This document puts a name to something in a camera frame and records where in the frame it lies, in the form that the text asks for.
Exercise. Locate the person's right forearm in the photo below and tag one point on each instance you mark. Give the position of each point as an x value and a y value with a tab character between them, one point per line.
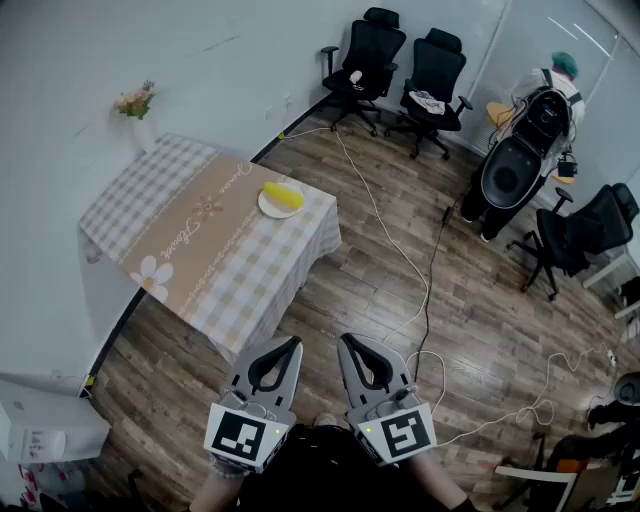
430	480

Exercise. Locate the white plate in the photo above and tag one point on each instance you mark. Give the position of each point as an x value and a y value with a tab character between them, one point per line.
272	211

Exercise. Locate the crumpled light cloth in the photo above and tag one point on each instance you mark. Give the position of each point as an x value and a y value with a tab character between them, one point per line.
427	102

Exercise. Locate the person's light shoe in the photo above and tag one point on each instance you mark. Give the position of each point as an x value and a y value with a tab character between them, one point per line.
325	420

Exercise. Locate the small white object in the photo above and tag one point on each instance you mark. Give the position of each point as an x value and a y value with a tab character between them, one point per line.
355	76

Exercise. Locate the person's left forearm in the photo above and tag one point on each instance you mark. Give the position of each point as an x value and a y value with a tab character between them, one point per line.
215	495

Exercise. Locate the white desk frame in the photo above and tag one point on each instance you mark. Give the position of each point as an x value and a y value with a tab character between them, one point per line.
605	272

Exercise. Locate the white red plastic bag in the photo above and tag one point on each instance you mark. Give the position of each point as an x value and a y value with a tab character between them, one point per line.
50	480

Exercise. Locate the white cabinet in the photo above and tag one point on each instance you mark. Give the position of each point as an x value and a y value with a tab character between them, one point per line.
50	415

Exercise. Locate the white vase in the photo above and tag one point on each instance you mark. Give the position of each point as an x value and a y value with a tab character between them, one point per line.
144	135

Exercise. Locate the person's black clothing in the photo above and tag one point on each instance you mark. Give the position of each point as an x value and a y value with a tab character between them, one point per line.
320	470

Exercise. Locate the round wooden table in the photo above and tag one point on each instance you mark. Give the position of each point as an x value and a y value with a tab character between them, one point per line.
500	115

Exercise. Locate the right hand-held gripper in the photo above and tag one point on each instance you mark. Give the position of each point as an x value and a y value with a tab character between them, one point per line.
405	432

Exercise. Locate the checkered beige tablecloth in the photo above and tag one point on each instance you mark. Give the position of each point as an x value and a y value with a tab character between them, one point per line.
200	240

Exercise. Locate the black office chair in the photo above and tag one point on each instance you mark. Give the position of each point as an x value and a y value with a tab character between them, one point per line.
585	235
370	50
435	70

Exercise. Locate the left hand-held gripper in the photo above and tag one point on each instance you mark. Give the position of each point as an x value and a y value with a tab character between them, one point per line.
235	435

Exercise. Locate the pink flower bouquet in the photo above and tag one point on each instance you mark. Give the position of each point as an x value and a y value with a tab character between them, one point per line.
135	102

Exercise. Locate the yellow corn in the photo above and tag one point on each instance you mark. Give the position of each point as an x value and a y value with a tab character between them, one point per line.
282	195

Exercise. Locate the white power strip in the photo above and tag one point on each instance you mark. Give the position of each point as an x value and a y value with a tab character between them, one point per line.
610	356

